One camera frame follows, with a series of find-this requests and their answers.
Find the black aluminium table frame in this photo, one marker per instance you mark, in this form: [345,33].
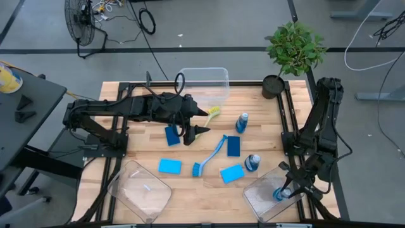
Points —
[246,83]

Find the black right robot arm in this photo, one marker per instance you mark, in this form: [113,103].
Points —
[326,104]

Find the black floor fan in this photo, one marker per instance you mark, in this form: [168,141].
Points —
[79,22]

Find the shallow clear plastic tray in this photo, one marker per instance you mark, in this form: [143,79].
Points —
[139,193]
[262,199]

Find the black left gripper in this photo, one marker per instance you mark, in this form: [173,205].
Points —
[177,107]

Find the blue scrub sponge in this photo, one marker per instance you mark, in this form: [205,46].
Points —
[171,136]
[233,146]
[170,166]
[232,173]

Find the deep clear plastic bin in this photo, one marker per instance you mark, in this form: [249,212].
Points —
[205,85]

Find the blue dish brush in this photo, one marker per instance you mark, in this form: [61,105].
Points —
[198,170]

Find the green leafy plant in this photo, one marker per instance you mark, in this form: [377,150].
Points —
[294,47]

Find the dark grey side table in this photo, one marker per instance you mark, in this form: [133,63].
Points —
[34,126]

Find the office chair base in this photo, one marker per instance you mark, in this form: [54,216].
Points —
[28,207]

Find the yellow-green dish brush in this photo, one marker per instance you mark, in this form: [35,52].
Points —
[214,111]

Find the grey desk foot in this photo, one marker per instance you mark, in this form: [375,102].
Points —
[379,96]
[360,15]

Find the blue dish soap bottle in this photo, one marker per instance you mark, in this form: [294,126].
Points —
[280,194]
[241,125]
[251,163]

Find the black plant pot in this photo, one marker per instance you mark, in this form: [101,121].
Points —
[272,87]

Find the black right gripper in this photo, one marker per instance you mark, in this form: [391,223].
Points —
[302,177]

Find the black wedge part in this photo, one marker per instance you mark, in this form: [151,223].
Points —
[23,116]
[23,102]

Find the white wipes tub yellow label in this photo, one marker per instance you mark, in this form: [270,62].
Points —
[9,80]

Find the white clip strip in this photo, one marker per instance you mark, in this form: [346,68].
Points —
[147,187]

